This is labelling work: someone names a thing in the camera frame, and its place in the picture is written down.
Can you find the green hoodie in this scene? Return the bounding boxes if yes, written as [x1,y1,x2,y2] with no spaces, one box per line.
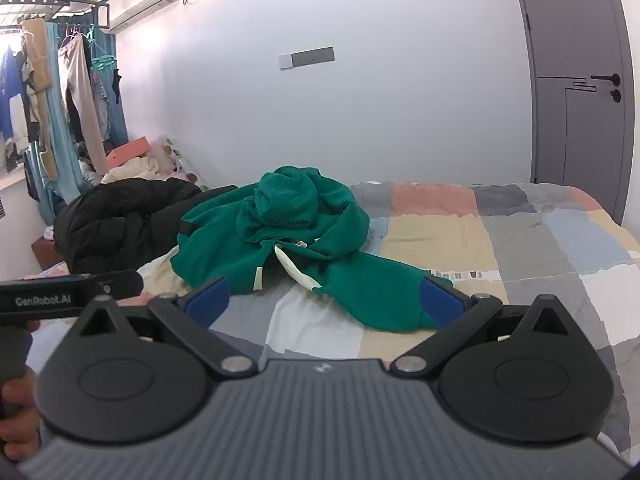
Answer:
[170,165,456,333]

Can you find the black puffer jacket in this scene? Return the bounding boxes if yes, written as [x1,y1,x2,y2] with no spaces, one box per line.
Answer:
[52,179,203,276]

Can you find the patchwork bed sheet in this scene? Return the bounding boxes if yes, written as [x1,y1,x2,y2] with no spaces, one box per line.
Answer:
[20,180,640,456]

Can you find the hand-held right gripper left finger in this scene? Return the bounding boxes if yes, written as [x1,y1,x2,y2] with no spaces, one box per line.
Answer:
[65,276,259,380]

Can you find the teal clothes hanger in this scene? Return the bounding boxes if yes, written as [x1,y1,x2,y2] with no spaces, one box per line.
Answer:
[86,24,119,73]

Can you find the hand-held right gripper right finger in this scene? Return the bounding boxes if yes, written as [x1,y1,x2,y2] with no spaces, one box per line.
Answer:
[390,275,581,379]

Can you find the grey wall panel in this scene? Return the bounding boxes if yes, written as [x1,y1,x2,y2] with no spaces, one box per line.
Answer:
[278,46,335,70]

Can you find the cream clothes pile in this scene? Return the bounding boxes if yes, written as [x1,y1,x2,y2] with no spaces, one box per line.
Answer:
[101,156,177,184]

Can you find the brown nightstand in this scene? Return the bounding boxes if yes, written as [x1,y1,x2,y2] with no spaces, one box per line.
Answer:
[31,235,67,274]

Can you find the grey ceiling clothes rack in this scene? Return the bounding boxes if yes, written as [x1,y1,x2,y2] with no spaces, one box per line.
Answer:
[0,0,111,31]

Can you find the beige hanging garment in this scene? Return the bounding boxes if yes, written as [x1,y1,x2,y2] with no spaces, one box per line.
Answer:
[21,17,60,181]

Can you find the grey door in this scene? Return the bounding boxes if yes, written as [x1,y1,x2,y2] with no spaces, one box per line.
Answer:
[509,0,634,226]

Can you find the pale pink hanging pants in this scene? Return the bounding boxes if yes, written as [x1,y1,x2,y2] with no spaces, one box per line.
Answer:
[57,35,109,173]

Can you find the light blue hanging garment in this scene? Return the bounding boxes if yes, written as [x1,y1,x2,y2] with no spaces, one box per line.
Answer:
[42,22,85,208]

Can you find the person's left hand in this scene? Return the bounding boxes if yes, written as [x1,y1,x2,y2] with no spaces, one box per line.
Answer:
[0,367,42,456]

